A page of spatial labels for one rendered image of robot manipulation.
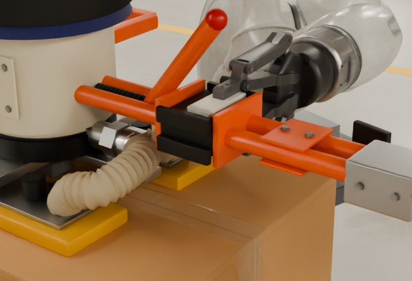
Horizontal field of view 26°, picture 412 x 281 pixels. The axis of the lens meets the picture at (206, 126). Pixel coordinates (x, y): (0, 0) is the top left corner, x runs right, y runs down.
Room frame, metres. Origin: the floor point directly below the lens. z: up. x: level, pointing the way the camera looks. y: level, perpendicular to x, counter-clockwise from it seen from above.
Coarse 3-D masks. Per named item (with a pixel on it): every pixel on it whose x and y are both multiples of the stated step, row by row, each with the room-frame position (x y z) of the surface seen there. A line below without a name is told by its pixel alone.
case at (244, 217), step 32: (256, 160) 1.06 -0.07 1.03; (160, 192) 0.97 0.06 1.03; (192, 192) 0.97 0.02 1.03; (224, 192) 0.97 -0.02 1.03; (256, 192) 0.97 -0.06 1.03; (288, 192) 0.97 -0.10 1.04; (320, 192) 0.98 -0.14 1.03; (128, 224) 0.89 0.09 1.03; (160, 224) 0.89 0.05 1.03; (192, 224) 0.89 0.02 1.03; (224, 224) 0.89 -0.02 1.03; (256, 224) 0.89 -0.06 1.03; (288, 224) 0.92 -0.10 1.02; (320, 224) 0.98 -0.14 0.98; (0, 256) 0.82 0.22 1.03; (32, 256) 0.82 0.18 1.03; (64, 256) 0.82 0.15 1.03; (96, 256) 0.82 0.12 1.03; (128, 256) 0.82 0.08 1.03; (160, 256) 0.82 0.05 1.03; (192, 256) 0.82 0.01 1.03; (224, 256) 0.82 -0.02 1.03; (256, 256) 0.86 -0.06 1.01; (288, 256) 0.92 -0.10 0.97; (320, 256) 0.99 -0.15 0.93
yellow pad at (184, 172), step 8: (144, 128) 1.06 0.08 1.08; (184, 160) 1.02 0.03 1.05; (168, 168) 1.00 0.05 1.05; (176, 168) 1.00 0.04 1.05; (184, 168) 1.00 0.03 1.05; (192, 168) 1.00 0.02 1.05; (200, 168) 1.01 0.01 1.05; (208, 168) 1.02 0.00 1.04; (160, 176) 0.99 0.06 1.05; (168, 176) 0.98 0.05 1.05; (176, 176) 0.97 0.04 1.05; (184, 176) 0.98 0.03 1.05; (192, 176) 0.99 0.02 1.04; (200, 176) 1.01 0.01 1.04; (160, 184) 0.99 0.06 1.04; (168, 184) 0.98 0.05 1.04; (176, 184) 0.97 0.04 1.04; (184, 184) 0.98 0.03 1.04
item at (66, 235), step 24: (0, 192) 0.92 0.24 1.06; (24, 192) 0.91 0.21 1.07; (48, 192) 0.92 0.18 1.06; (0, 216) 0.88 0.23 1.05; (24, 216) 0.88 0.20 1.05; (48, 216) 0.87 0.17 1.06; (72, 216) 0.87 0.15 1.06; (96, 216) 0.88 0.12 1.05; (120, 216) 0.88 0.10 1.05; (48, 240) 0.83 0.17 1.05; (72, 240) 0.83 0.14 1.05; (96, 240) 0.85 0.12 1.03
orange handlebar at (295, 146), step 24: (120, 24) 1.21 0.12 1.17; (144, 24) 1.23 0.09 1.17; (96, 96) 0.94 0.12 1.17; (120, 96) 0.93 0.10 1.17; (144, 120) 0.90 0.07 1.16; (264, 120) 0.86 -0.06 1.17; (288, 120) 0.85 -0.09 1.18; (240, 144) 0.82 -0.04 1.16; (264, 144) 0.81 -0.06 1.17; (288, 144) 0.79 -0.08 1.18; (312, 144) 0.79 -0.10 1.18; (336, 144) 0.81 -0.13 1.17; (360, 144) 0.80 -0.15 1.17; (288, 168) 0.79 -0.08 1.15; (312, 168) 0.77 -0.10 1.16; (336, 168) 0.76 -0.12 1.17
